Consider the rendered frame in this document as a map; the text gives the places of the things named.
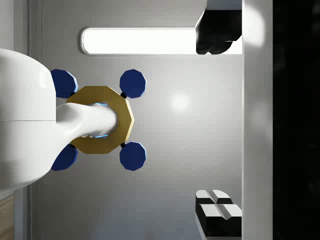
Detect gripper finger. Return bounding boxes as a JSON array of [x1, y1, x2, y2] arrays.
[[195, 189, 243, 240], [194, 8, 243, 56]]

